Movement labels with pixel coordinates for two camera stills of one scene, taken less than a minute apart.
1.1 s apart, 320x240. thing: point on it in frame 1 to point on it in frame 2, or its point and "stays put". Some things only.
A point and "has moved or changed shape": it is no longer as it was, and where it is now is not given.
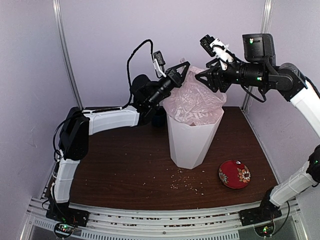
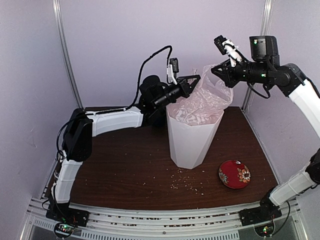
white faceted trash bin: x=189 y=145 stays put
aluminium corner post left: x=59 y=21 stays put
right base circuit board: x=265 y=230 stays put
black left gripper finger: x=185 y=72 to x=193 y=85
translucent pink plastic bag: x=195 y=102 has moved or changed shape
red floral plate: x=234 y=174 stays put
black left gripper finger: x=176 y=67 to x=184 y=79
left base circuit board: x=63 y=230 stays put
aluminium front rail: x=119 y=223 stays put
